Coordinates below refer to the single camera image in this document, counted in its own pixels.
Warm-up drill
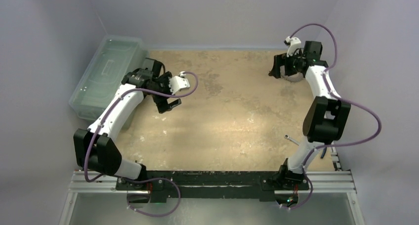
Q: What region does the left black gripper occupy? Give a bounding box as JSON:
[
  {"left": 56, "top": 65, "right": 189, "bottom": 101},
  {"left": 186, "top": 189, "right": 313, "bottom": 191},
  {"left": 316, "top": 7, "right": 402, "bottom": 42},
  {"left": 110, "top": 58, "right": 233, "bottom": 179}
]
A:
[{"left": 148, "top": 72, "right": 181, "bottom": 112}]

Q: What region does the translucent green plastic storage box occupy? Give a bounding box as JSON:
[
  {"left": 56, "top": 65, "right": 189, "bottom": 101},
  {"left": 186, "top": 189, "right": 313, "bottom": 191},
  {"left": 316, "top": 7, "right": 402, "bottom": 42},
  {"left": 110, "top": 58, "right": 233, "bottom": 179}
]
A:
[{"left": 69, "top": 35, "right": 149, "bottom": 122}]

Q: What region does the large keyring with keys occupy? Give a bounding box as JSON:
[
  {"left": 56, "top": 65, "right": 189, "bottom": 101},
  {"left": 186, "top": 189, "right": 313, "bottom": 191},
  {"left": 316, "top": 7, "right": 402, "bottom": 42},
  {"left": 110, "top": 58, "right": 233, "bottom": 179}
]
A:
[{"left": 283, "top": 73, "right": 304, "bottom": 83}]

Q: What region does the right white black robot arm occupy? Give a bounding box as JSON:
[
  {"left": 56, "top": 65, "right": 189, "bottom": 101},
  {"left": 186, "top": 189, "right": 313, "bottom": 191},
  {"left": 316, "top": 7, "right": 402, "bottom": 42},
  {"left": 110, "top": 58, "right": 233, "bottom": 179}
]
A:
[{"left": 269, "top": 37, "right": 351, "bottom": 189}]

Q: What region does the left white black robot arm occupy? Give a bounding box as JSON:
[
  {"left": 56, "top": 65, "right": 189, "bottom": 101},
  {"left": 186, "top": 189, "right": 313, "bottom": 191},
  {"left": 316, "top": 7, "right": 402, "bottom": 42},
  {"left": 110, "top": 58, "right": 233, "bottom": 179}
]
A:
[{"left": 73, "top": 58, "right": 190, "bottom": 190}]

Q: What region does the silver wrench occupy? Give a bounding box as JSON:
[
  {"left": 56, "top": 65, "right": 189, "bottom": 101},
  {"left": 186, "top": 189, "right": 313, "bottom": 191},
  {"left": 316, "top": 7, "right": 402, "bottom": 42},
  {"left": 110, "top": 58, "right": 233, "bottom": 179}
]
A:
[{"left": 284, "top": 135, "right": 299, "bottom": 145}]

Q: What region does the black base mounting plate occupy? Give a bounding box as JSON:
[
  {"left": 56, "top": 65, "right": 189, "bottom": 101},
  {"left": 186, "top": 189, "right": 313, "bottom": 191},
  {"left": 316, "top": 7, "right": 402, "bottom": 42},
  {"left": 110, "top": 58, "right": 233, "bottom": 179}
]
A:
[{"left": 116, "top": 170, "right": 310, "bottom": 203}]

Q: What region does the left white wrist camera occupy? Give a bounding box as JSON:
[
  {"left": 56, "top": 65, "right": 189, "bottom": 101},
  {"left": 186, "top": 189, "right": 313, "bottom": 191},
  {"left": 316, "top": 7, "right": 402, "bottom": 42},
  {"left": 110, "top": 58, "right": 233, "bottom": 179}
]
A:
[{"left": 168, "top": 76, "right": 190, "bottom": 95}]

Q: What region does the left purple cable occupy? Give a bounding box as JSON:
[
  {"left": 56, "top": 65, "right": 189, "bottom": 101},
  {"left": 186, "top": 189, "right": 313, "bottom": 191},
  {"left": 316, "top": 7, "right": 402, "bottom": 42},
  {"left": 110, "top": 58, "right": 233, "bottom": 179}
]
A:
[{"left": 83, "top": 71, "right": 199, "bottom": 218}]

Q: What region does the purple cable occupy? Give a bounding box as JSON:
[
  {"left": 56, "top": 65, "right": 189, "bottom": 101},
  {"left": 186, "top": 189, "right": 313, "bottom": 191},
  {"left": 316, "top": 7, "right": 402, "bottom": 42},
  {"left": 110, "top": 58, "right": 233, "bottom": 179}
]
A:
[
  {"left": 279, "top": 23, "right": 382, "bottom": 211},
  {"left": 83, "top": 71, "right": 199, "bottom": 218}
]

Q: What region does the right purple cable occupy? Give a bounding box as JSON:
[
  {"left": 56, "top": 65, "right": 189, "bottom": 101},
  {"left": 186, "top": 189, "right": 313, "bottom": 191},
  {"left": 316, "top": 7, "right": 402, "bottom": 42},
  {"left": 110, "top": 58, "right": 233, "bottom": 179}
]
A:
[{"left": 279, "top": 23, "right": 382, "bottom": 211}]

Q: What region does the aluminium frame rail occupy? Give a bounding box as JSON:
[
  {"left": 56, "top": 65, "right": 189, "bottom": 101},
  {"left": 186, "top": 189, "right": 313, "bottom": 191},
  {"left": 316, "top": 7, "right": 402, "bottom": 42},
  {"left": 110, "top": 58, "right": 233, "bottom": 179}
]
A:
[{"left": 60, "top": 153, "right": 366, "bottom": 225}]

